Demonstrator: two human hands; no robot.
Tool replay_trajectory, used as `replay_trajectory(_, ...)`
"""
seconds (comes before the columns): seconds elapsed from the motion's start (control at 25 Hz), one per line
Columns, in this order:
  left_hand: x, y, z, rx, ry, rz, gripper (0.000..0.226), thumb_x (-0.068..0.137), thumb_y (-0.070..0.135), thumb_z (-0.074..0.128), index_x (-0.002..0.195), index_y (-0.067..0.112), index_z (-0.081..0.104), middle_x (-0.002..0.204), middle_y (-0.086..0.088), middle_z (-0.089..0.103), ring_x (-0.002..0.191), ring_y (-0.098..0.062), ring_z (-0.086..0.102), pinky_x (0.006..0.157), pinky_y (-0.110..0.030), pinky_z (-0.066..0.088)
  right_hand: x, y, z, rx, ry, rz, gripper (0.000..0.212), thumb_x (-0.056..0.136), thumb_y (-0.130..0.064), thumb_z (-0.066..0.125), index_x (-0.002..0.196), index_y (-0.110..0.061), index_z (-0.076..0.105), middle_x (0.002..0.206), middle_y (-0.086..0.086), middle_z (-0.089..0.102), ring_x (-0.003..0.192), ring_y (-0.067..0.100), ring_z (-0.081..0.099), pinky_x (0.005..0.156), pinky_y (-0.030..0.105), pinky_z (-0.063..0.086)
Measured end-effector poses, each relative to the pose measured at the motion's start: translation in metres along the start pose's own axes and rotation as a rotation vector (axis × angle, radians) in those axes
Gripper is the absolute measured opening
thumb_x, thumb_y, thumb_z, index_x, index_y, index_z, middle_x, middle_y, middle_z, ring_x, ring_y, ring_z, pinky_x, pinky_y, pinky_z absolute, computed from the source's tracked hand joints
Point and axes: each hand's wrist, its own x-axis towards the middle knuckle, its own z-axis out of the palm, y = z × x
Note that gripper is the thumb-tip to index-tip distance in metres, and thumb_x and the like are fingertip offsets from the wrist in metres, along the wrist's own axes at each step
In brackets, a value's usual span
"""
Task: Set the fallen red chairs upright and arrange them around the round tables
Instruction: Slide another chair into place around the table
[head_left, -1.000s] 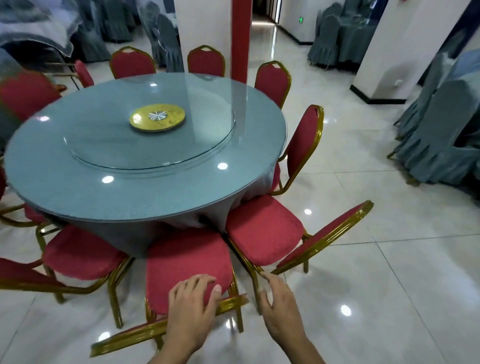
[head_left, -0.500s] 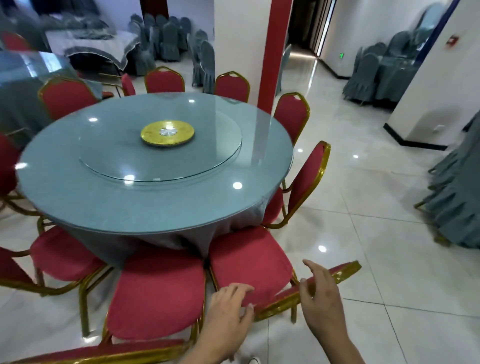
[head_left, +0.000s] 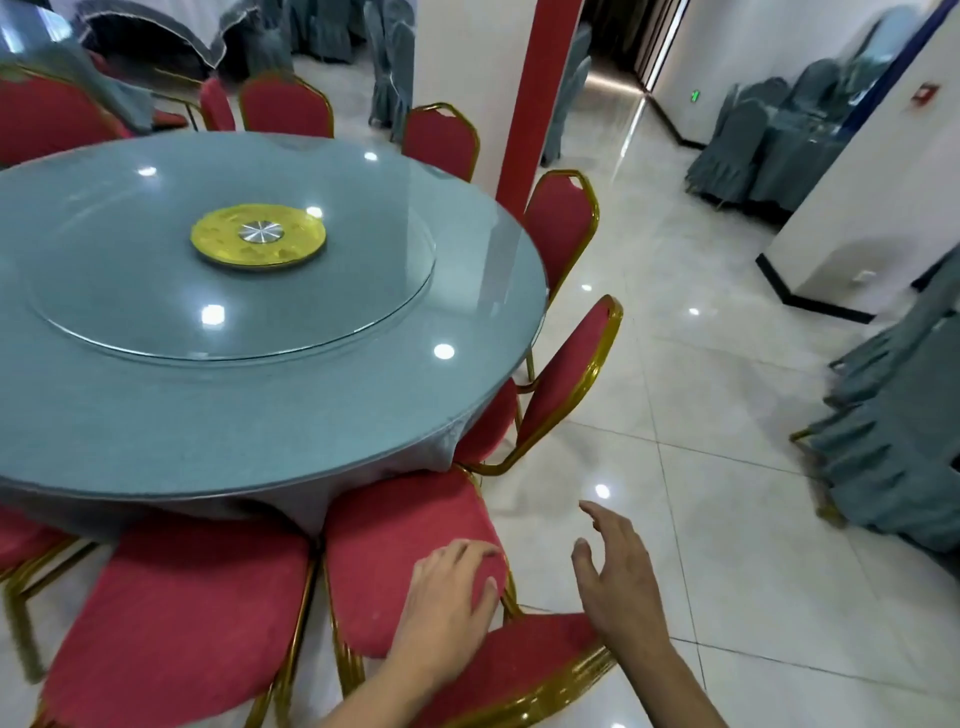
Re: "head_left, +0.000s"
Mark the red fire alarm box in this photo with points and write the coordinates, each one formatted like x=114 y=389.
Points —
x=926 y=95

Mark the person's right hand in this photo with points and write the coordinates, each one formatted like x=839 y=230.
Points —
x=626 y=592

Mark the yellow turntable base disc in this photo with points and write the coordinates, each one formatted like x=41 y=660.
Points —
x=217 y=247

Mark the glass lazy susan turntable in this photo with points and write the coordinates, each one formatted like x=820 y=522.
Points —
x=112 y=300

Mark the white clothed table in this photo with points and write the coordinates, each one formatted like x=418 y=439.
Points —
x=120 y=11

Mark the person's left hand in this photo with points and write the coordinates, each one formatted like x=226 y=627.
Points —
x=442 y=622

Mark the red chair gold frame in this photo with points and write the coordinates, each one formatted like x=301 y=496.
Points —
x=285 y=109
x=171 y=118
x=439 y=142
x=52 y=120
x=559 y=217
x=172 y=622
x=390 y=540
x=570 y=367
x=22 y=536
x=217 y=105

